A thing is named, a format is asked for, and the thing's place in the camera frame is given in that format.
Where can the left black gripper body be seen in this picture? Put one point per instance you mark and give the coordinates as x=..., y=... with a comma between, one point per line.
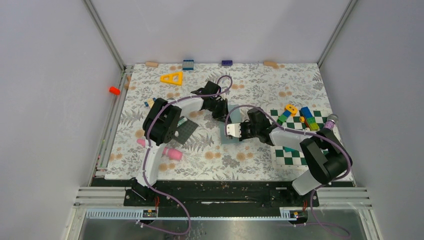
x=218, y=108

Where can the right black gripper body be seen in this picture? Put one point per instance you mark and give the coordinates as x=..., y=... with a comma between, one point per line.
x=248, y=130

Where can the light blue envelope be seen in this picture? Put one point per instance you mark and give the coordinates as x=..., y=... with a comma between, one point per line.
x=235, y=117

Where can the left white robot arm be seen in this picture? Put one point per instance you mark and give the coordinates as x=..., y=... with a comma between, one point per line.
x=160, y=125

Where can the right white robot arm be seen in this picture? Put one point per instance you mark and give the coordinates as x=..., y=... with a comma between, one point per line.
x=326, y=158

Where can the blue green lego block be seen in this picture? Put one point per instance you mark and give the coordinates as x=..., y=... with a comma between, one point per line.
x=283, y=117

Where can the teal small block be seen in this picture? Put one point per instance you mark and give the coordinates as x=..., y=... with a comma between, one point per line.
x=290, y=149

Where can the grey lego baseplate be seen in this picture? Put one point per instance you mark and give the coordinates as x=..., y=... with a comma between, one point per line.
x=185, y=131

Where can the dark purple lego brick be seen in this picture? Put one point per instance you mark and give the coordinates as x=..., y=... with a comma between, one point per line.
x=226, y=62

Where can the green white chessboard mat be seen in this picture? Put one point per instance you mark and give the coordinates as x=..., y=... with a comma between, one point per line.
x=281, y=158

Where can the yellow triangle toy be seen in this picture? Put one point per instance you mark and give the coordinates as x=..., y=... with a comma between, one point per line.
x=175, y=78

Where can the blue lego brick stack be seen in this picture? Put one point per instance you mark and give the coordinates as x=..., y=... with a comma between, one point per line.
x=188, y=65

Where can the rainbow lego brick stack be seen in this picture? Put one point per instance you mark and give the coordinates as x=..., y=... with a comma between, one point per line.
x=309, y=119

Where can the wooden toy car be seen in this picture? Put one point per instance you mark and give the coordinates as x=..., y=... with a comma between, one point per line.
x=150, y=102

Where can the right wooden cylinder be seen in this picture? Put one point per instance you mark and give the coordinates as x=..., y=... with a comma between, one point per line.
x=271, y=64

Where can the wooden cylinder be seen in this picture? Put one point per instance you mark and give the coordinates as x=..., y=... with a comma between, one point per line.
x=271, y=64
x=151, y=64

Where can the floral table mat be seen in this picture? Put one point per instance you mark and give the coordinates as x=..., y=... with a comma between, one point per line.
x=204, y=157

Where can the left wooden cylinder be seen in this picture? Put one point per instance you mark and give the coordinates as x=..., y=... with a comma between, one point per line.
x=151, y=64

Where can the orange red cap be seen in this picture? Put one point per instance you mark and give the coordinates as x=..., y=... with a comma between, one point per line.
x=115, y=91

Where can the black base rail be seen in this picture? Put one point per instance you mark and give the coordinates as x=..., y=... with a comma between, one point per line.
x=172, y=198

